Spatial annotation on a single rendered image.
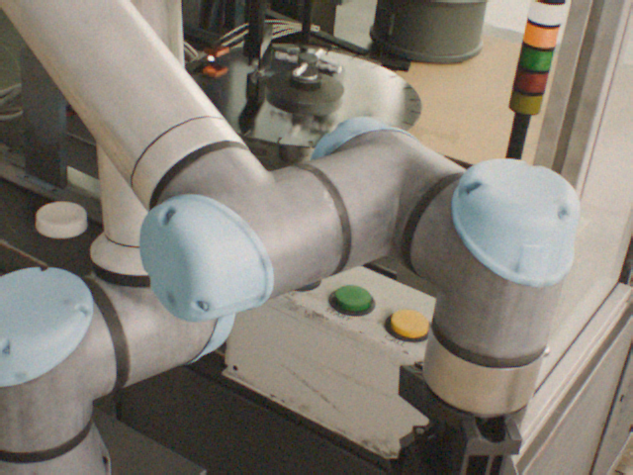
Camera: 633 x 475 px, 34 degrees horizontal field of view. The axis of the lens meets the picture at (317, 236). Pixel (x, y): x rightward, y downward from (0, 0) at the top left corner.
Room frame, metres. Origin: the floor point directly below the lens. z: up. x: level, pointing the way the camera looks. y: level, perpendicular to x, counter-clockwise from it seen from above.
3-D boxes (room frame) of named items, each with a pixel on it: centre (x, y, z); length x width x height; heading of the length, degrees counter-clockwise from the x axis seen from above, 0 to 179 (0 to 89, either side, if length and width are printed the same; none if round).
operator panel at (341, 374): (0.95, -0.05, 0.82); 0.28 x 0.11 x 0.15; 61
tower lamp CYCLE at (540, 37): (1.34, -0.26, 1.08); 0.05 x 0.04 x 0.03; 151
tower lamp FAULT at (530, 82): (1.34, -0.26, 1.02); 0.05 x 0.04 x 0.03; 151
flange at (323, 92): (1.35, 0.04, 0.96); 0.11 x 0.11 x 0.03
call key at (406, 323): (0.90, -0.11, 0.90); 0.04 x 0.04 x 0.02
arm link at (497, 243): (0.56, -0.12, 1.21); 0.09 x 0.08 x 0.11; 43
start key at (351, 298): (0.93, -0.05, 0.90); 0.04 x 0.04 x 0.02
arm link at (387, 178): (0.62, -0.04, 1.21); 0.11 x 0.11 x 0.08; 43
